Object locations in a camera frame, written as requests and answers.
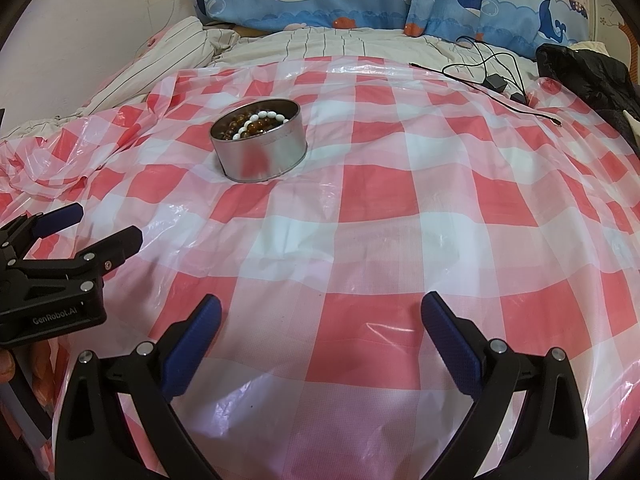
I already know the black cable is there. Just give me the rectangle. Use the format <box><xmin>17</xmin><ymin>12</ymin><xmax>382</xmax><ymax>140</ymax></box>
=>
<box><xmin>409</xmin><ymin>36</ymin><xmax>563</xmax><ymax>127</ymax></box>

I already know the pink checkered plastic tablecloth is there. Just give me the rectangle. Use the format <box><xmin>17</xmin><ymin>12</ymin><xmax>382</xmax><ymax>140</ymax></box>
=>
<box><xmin>0</xmin><ymin>55</ymin><xmax>640</xmax><ymax>480</ymax></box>

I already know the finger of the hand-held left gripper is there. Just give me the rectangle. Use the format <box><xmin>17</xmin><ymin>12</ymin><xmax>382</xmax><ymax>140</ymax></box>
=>
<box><xmin>17</xmin><ymin>225</ymin><xmax>145</xmax><ymax>287</ymax></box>
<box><xmin>0</xmin><ymin>203</ymin><xmax>85</xmax><ymax>262</ymax></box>

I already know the black jacket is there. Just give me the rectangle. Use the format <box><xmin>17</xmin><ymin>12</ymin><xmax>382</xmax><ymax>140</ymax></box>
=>
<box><xmin>535</xmin><ymin>42</ymin><xmax>640</xmax><ymax>153</ymax></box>

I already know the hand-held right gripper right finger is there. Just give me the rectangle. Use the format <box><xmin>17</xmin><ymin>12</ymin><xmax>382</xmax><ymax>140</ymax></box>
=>
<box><xmin>421</xmin><ymin>291</ymin><xmax>589</xmax><ymax>480</ymax></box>

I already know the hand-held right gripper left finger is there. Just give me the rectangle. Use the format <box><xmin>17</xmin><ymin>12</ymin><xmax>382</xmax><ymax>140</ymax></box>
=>
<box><xmin>55</xmin><ymin>294</ymin><xmax>223</xmax><ymax>480</ymax></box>

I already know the cream cloth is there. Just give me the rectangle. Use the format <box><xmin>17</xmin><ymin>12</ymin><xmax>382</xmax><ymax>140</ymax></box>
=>
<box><xmin>570</xmin><ymin>40</ymin><xmax>609</xmax><ymax>56</ymax></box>

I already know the round metal tin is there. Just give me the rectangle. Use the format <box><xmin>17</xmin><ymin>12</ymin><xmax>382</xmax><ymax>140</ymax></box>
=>
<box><xmin>209</xmin><ymin>99</ymin><xmax>307</xmax><ymax>183</ymax></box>

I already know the amber bead bracelet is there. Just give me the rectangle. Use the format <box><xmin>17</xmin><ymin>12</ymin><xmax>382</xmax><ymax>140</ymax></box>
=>
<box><xmin>217</xmin><ymin>110</ymin><xmax>291</xmax><ymax>141</ymax></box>

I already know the white striped blanket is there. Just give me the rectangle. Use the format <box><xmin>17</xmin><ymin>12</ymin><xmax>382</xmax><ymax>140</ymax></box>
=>
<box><xmin>0</xmin><ymin>16</ymin><xmax>538</xmax><ymax>141</ymax></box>

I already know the small whale print pillow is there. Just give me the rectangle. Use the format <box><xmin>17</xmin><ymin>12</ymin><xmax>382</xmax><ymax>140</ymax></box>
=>
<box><xmin>405</xmin><ymin>0</ymin><xmax>591</xmax><ymax>58</ymax></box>

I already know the white bead bracelet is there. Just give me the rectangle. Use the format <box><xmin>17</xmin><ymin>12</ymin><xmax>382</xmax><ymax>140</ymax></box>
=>
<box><xmin>232</xmin><ymin>109</ymin><xmax>292</xmax><ymax>141</ymax></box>

